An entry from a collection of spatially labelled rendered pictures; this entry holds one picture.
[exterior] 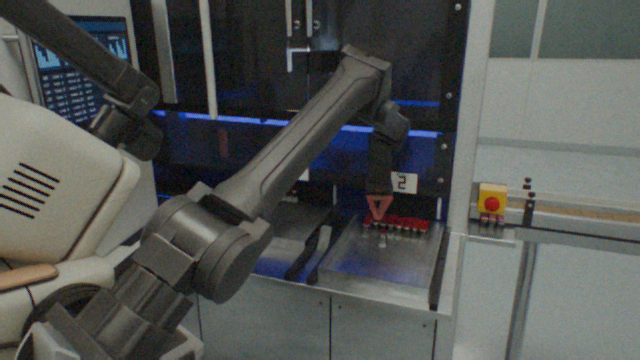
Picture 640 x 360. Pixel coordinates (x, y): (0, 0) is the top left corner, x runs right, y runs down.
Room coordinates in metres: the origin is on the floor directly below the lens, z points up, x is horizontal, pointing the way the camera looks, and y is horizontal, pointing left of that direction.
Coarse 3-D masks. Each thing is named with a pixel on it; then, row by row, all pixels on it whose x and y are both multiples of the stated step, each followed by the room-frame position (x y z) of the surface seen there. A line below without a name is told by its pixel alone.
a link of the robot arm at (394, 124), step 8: (384, 104) 0.71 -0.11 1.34; (392, 104) 0.71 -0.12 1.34; (384, 112) 0.70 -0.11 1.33; (392, 112) 0.72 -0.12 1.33; (376, 120) 0.72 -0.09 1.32; (384, 120) 0.70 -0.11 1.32; (392, 120) 0.75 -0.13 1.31; (400, 120) 0.99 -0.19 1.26; (408, 120) 1.04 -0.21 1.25; (376, 128) 0.90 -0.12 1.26; (384, 128) 0.88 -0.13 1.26; (392, 128) 0.95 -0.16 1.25; (400, 128) 1.01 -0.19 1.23; (392, 136) 1.00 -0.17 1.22; (400, 136) 1.04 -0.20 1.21
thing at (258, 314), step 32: (256, 288) 1.40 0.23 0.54; (288, 288) 1.36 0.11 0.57; (192, 320) 1.50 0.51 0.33; (224, 320) 1.45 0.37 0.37; (256, 320) 1.40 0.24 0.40; (288, 320) 1.36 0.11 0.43; (320, 320) 1.31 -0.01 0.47; (352, 320) 1.27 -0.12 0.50; (384, 320) 1.24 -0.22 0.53; (416, 320) 1.20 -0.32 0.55; (224, 352) 1.45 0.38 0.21; (256, 352) 1.40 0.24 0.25; (288, 352) 1.36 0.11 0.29; (320, 352) 1.31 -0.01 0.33; (352, 352) 1.27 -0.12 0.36; (384, 352) 1.24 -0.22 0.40; (416, 352) 1.20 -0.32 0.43
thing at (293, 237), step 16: (288, 208) 1.35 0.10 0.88; (304, 208) 1.35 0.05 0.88; (320, 208) 1.35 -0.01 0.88; (336, 208) 1.32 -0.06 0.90; (272, 224) 1.23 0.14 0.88; (288, 224) 1.23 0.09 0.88; (304, 224) 1.23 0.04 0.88; (320, 224) 1.17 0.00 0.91; (272, 240) 1.08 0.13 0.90; (288, 240) 1.07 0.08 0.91; (304, 240) 1.06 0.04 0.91
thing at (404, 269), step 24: (360, 240) 1.12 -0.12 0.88; (432, 240) 1.12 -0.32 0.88; (336, 264) 0.99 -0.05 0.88; (360, 264) 0.99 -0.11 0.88; (384, 264) 0.99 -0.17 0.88; (408, 264) 0.99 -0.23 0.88; (432, 264) 0.99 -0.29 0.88; (360, 288) 0.89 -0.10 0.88; (384, 288) 0.87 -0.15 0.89; (408, 288) 0.85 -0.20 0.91
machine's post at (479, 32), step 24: (480, 0) 1.17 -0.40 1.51; (480, 24) 1.17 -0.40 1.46; (480, 48) 1.17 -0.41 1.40; (480, 72) 1.17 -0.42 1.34; (480, 96) 1.16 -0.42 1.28; (480, 120) 1.16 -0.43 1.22; (456, 144) 1.18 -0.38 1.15; (456, 168) 1.18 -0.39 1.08; (456, 192) 1.17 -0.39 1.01; (456, 216) 1.17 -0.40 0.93; (456, 288) 1.16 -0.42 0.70; (456, 312) 1.16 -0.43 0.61
